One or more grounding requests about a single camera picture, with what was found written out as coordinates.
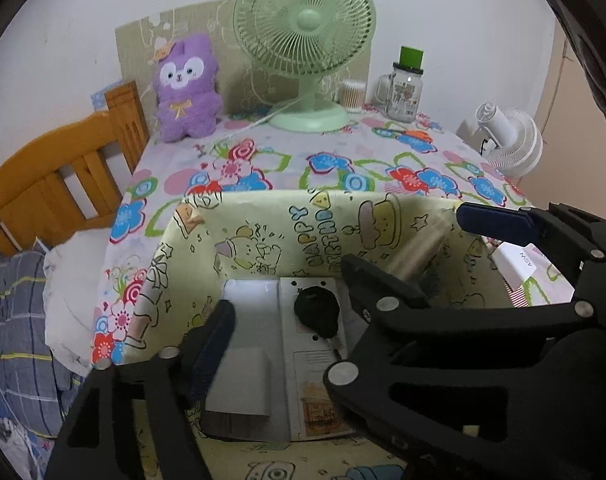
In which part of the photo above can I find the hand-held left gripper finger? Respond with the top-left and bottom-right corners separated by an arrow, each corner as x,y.
43,298 -> 236,480

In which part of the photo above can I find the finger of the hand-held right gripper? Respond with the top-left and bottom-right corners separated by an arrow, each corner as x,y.
456,202 -> 606,307
325,254 -> 606,480

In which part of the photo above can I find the grey box with brown side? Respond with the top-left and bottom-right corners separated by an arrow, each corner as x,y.
201,344 -> 275,430

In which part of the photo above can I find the tan cylindrical tube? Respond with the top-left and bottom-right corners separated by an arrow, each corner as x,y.
383,227 -> 450,288

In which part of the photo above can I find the black round-head key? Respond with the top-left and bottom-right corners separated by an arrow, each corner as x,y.
293,284 -> 345,357

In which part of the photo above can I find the yellow cartoon storage box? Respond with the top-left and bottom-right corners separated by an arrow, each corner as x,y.
117,189 -> 521,480

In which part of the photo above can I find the small white box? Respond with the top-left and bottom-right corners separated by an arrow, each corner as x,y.
492,241 -> 540,287

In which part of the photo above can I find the white clip fan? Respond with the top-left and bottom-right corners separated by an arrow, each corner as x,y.
475,101 -> 544,178

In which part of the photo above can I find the white remote control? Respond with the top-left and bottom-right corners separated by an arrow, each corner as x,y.
278,276 -> 354,443

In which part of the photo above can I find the white pillow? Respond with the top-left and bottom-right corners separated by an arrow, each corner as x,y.
43,227 -> 119,376

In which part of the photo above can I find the floral tablecloth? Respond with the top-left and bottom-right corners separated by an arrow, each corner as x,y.
90,102 -> 576,366

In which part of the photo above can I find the glass jar mug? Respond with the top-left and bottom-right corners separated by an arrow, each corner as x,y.
375,62 -> 424,122

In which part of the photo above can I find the green cylinder cap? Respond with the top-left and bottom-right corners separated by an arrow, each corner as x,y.
399,46 -> 425,69

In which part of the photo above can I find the cotton swab container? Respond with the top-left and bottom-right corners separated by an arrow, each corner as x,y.
337,80 -> 366,113

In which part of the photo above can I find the blue plaid blanket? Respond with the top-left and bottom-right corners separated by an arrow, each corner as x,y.
0,247 -> 79,436

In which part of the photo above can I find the white printed cloth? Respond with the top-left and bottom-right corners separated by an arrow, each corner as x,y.
0,407 -> 54,480

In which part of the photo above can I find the purple plush bunny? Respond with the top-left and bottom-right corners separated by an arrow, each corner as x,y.
152,32 -> 223,143

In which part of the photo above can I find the wooden bed headboard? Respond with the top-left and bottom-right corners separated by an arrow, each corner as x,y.
0,81 -> 151,256

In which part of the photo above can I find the green desk fan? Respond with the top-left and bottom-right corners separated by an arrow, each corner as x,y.
233,0 -> 375,133

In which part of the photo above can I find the blue printed paper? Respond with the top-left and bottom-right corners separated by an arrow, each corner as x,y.
89,80 -> 136,111

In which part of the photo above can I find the beige printed backboard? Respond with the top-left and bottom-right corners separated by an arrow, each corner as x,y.
114,0 -> 373,116

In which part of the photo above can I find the white fan cord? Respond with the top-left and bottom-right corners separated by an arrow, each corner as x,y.
223,97 -> 301,138

